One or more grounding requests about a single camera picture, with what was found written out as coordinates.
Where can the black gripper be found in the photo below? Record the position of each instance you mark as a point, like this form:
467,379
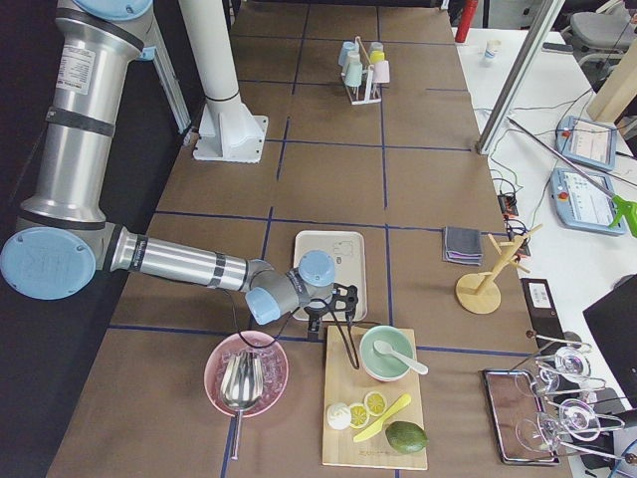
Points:
314,315

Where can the beige rabbit tray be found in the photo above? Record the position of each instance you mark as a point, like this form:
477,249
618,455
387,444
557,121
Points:
346,248

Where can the green cup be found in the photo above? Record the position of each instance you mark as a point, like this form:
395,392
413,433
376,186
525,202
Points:
353,70

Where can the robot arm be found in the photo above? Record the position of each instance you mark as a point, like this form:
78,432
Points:
62,237

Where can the white cup rack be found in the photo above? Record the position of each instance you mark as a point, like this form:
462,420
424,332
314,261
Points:
368,92

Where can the metal tray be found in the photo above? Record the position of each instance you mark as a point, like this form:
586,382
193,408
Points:
511,402

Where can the pink cup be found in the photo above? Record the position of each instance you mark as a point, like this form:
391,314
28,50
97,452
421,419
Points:
381,72

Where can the yellow cup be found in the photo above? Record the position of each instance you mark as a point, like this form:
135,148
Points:
376,52

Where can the blue cup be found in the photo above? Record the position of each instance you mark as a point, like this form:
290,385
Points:
346,47

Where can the small white cup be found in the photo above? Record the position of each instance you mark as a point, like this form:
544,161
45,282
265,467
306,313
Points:
491,51

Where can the white plastic spoon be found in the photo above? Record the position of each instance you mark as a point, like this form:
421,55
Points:
386,349

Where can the green bowl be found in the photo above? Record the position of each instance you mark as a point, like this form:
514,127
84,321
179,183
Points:
385,367

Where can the pink ice bowl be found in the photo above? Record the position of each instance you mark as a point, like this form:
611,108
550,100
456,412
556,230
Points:
274,364

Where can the lemon slice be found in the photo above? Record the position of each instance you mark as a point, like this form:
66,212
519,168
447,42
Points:
375,402
359,415

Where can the bamboo cutting board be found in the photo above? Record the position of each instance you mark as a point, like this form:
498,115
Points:
343,383

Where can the white garlic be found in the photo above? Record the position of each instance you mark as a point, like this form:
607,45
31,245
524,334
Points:
338,416

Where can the yellow plastic knife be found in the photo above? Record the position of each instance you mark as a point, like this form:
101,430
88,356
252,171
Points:
373,429

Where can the grey folded cloth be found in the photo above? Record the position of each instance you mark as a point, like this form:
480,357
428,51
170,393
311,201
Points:
462,246

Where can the metal scoop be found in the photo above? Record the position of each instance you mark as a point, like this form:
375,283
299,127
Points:
241,388

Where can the wooden mug tree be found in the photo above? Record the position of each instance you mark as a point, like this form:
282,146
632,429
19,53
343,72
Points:
477,292

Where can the avocado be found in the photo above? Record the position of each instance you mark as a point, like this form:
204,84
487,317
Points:
406,437

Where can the black box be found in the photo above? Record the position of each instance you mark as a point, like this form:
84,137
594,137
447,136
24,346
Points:
541,308

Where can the wine glass upper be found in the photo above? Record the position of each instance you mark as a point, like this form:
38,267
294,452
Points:
565,372

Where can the wine glass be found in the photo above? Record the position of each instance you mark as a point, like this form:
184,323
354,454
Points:
575,420
565,372

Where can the teach pendant near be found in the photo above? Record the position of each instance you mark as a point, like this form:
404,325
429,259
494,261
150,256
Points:
581,206

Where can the teach pendant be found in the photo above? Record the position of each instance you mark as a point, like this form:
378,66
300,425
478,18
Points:
581,206
587,142

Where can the wine glass lower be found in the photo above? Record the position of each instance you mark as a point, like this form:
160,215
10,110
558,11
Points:
575,420

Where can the teach pendant far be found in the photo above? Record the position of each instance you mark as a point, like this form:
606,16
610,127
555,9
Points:
587,142

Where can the green grabber tool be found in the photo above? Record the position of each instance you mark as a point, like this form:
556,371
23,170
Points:
624,208

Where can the office chair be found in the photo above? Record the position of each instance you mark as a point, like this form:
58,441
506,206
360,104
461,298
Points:
600,36

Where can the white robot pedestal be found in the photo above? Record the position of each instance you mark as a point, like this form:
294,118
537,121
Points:
228,131

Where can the aluminium frame post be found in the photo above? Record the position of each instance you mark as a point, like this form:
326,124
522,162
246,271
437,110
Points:
540,26

